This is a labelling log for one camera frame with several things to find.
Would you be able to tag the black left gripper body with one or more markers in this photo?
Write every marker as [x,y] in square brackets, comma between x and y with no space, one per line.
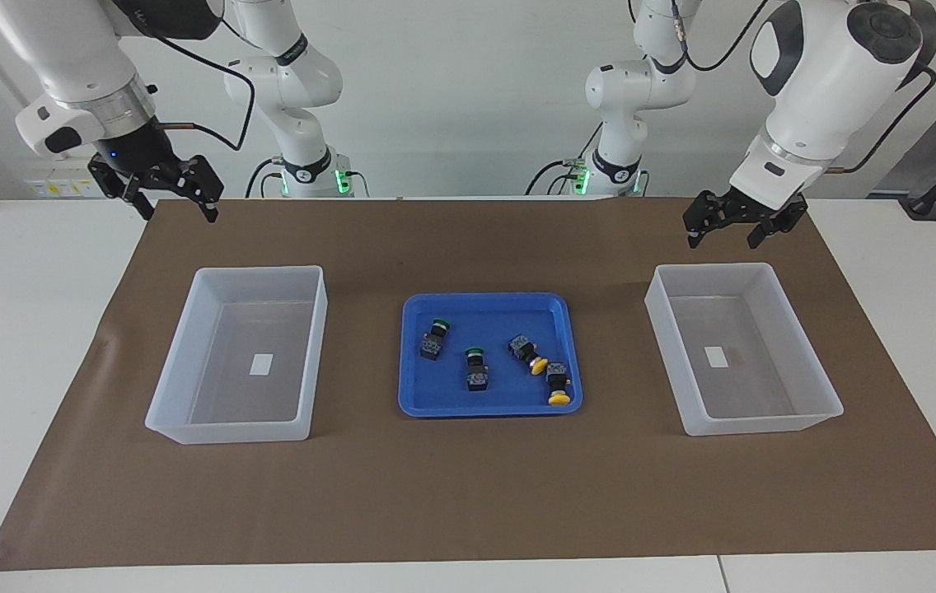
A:
[756,212]

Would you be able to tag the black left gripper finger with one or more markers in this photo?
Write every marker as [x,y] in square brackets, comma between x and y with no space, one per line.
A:
[773,229]
[705,212]

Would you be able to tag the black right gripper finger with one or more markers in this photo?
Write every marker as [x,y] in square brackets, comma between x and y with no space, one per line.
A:
[208,185]
[124,183]

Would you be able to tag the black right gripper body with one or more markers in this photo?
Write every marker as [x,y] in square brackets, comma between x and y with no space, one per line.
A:
[138,156]

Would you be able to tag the yellow push button switch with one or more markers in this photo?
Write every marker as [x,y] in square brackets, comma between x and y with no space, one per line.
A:
[524,347]
[558,380]

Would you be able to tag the green push button switch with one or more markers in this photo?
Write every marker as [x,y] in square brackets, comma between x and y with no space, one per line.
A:
[432,344]
[477,375]

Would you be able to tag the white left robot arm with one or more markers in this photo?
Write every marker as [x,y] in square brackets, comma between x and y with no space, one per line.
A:
[822,82]

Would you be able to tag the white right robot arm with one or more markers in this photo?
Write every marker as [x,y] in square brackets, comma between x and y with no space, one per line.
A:
[81,49]

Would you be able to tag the white paper label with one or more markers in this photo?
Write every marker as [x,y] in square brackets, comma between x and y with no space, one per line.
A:
[260,365]
[715,357]

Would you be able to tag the translucent white plastic box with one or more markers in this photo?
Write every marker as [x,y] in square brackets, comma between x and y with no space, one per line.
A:
[188,387]
[765,387]

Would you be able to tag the blue plastic tray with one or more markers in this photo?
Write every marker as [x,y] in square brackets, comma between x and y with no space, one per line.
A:
[484,397]

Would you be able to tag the brown table mat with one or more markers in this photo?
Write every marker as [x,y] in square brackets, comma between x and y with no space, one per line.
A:
[468,494]

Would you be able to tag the white wall socket box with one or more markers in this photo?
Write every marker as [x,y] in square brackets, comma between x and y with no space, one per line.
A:
[64,189]

